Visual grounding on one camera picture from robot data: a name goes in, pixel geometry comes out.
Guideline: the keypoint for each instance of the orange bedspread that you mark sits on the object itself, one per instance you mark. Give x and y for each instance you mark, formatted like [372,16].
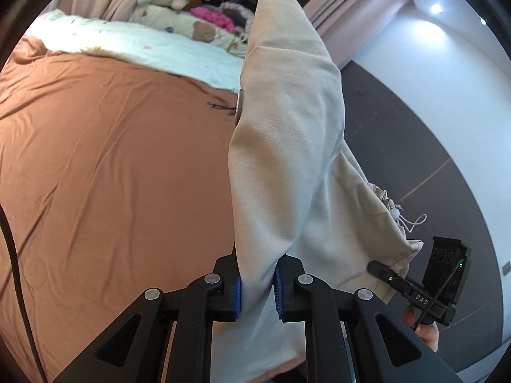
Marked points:
[119,167]

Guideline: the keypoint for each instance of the wall socket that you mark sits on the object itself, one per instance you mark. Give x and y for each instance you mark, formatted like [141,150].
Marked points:
[506,268]

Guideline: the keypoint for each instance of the pink grey floral cloth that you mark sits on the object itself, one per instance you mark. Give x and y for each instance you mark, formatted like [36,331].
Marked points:
[237,14]

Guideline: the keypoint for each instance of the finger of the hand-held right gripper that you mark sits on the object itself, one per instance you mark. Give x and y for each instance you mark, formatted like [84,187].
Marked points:
[381,270]

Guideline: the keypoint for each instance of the white floral quilt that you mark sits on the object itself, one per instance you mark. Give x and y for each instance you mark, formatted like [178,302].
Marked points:
[119,40]

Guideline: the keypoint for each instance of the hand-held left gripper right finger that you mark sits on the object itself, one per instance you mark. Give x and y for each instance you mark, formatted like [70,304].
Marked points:
[278,295]

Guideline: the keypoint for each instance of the bright pink plush cloth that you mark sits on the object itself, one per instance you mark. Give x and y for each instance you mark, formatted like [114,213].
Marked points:
[209,16]

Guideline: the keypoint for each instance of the person's right hand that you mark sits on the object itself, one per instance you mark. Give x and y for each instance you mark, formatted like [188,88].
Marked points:
[427,331]

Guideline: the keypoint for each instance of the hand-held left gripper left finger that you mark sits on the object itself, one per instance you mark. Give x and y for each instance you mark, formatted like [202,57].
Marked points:
[238,299]

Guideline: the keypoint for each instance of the cream hooded garment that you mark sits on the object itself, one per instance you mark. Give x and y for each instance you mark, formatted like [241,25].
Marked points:
[287,127]

